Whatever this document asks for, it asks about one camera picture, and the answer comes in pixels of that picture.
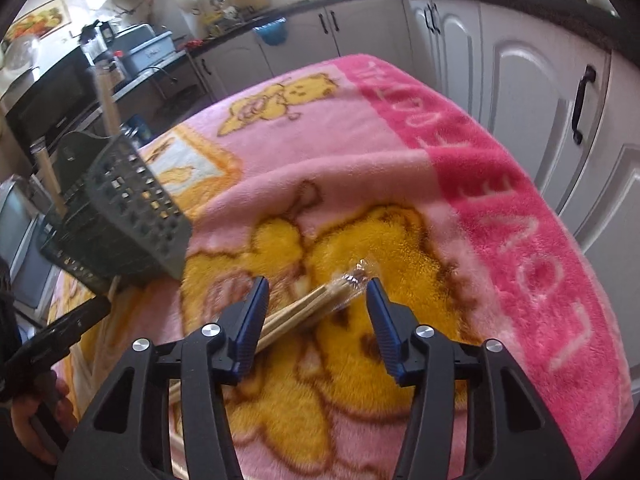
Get grey perforated utensil holder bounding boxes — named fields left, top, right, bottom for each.
left=37, top=131, right=195, bottom=295

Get person's left hand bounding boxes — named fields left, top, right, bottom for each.
left=10, top=379, right=77, bottom=467

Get blue hanging bin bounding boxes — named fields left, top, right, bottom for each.
left=252, top=16, right=291, bottom=47

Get pink printed blanket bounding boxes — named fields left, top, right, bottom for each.
left=47, top=54, right=632, bottom=480

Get fruit wall poster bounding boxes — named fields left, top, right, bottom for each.
left=6, top=0, right=67, bottom=42

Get wooden stick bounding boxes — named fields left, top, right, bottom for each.
left=31, top=146, right=67, bottom=217
left=91, top=66, right=122, bottom=138

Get white kitchen cabinets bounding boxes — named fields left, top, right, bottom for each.
left=190, top=0, right=640, bottom=391

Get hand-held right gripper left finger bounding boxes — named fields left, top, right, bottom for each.
left=54, top=276, right=271, bottom=480

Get black blender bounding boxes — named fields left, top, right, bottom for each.
left=80, top=20, right=116, bottom=62

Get bamboo chopsticks pack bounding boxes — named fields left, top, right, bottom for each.
left=167, top=257, right=373, bottom=406

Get plastic drawer cabinet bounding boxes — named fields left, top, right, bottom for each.
left=0, top=180, right=58, bottom=311

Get blue dish rack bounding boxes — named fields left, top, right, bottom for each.
left=117, top=24, right=176, bottom=75

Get steel shelf table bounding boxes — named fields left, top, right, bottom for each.
left=30, top=52, right=201, bottom=128

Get black microwave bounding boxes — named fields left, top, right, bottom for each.
left=4, top=47, right=103, bottom=153

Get clear plastic dome cover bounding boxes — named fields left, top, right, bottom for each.
left=0, top=35, right=40, bottom=74

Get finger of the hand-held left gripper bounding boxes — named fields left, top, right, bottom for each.
left=29, top=295, right=112, bottom=357

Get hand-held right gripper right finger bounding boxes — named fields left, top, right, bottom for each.
left=366, top=279, right=581, bottom=480

